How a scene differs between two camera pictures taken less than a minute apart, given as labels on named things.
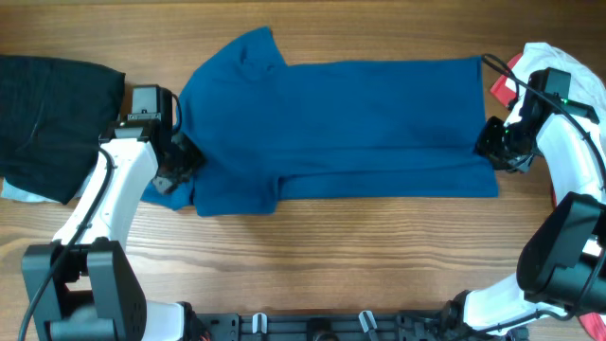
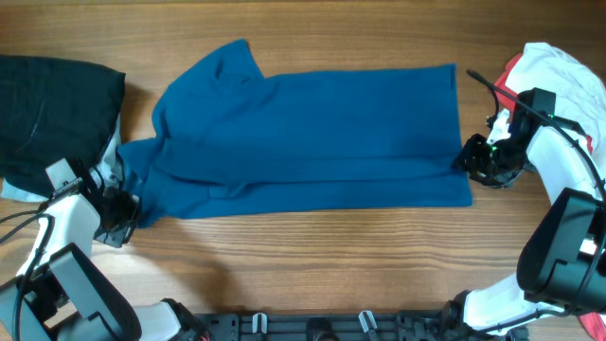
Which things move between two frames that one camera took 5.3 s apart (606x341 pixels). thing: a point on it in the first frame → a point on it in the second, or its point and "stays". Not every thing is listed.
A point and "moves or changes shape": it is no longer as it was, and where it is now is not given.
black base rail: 331,326 stays
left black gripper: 178,166 → 119,220
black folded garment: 53,116 stays
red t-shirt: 595,324 stays
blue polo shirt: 270,126 moves or changes shape
